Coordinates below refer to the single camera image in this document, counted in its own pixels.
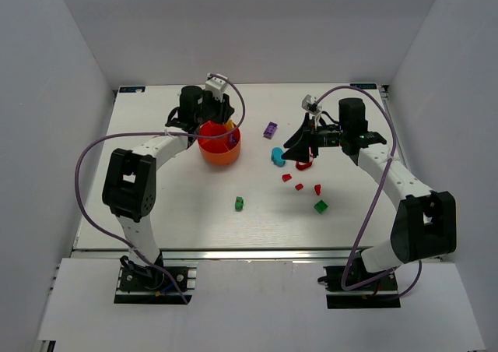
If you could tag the left blue table label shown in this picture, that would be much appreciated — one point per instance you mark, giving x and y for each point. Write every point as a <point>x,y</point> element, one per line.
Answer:
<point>131,89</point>

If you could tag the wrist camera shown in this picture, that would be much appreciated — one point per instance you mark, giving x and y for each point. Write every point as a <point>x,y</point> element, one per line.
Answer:
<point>216,85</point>
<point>311,106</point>

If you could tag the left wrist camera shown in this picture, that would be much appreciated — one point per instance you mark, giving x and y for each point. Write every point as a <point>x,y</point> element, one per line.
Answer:
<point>216,85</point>

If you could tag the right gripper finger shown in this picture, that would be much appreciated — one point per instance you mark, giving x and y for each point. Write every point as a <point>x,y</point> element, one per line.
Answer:
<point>299,153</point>
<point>303,129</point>

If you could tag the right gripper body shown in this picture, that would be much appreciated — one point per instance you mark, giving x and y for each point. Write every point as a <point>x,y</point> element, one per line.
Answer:
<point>311,139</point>

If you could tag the green square lego brick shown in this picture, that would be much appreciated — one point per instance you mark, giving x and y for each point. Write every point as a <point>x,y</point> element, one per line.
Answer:
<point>321,206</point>

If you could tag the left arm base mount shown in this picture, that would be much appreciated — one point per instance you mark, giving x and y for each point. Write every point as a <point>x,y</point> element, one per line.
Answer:
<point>138,284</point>

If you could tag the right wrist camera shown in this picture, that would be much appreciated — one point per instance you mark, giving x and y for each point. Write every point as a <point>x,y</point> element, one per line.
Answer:
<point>311,106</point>

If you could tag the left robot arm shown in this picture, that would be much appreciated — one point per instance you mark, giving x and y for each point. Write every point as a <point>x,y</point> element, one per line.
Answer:
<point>129,188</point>

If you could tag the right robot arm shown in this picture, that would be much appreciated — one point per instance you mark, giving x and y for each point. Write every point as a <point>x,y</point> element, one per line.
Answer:
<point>425,223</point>

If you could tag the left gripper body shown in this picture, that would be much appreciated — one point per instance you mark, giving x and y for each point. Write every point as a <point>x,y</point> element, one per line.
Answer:
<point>219,110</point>

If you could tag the red flower lego brick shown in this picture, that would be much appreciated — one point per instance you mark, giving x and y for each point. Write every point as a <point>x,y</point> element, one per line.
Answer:
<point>302,166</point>

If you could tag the orange divided round container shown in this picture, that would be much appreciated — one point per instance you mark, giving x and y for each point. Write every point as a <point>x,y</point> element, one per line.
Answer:
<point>217,150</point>

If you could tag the green small lego piece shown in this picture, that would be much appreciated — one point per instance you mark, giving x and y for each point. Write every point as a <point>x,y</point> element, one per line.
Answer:
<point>239,203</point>

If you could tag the blue table label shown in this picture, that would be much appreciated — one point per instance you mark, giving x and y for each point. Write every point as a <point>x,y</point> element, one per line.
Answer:
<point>364,86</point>
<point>131,89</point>

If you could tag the right blue table label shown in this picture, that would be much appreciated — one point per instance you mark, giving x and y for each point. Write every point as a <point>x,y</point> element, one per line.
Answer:
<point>364,86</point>

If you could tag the teal rounded lego brick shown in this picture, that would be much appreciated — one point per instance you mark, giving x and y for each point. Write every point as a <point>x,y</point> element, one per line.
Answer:
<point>276,157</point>

